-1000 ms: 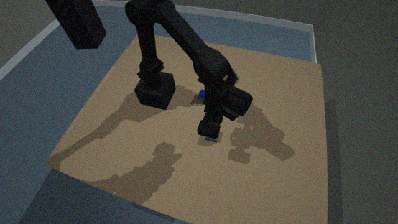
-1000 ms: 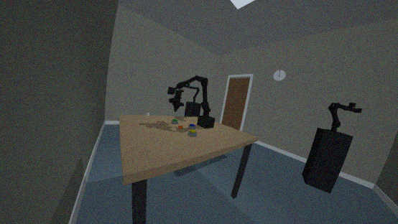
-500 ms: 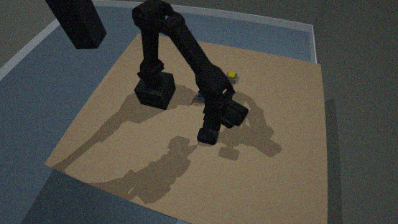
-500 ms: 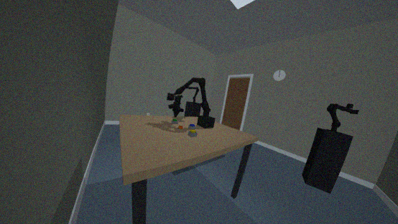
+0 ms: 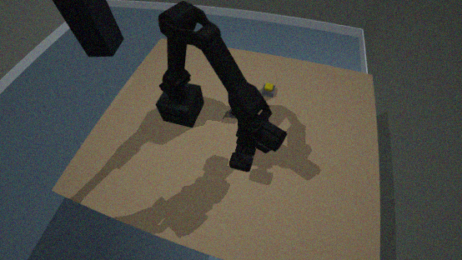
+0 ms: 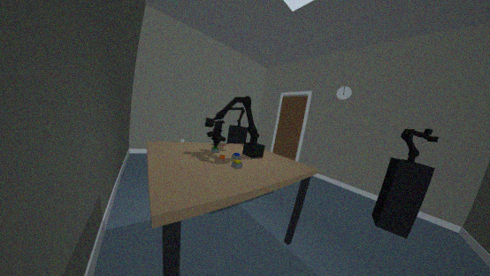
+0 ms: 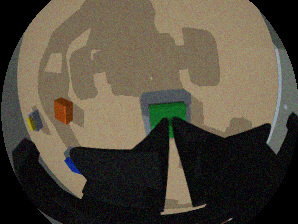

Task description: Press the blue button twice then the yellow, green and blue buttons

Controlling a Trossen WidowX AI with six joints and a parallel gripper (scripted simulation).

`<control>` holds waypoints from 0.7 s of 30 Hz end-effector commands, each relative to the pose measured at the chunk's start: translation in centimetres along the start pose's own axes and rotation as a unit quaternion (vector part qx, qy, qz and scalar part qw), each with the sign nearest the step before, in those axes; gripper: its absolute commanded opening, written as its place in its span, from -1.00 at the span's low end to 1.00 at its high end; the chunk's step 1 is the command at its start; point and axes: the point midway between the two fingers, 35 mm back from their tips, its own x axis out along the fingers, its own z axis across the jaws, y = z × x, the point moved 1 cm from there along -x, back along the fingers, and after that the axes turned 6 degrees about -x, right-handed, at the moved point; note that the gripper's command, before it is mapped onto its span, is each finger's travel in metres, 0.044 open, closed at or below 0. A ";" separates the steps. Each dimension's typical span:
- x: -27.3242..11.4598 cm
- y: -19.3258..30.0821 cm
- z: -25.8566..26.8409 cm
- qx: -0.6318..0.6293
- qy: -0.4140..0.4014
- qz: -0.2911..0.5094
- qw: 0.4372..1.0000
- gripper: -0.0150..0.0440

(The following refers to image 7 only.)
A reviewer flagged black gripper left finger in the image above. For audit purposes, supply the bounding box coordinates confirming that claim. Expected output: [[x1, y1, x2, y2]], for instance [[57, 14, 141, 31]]
[[69, 117, 169, 213]]

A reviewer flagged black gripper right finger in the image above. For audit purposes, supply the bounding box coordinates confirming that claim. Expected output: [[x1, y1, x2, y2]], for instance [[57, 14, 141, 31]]
[[172, 116, 271, 208]]

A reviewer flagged blue button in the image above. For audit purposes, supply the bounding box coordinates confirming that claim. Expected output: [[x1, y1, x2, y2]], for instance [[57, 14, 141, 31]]
[[64, 147, 81, 175]]

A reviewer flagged orange block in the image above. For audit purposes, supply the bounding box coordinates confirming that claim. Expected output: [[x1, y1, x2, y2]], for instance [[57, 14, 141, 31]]
[[53, 97, 73, 125]]

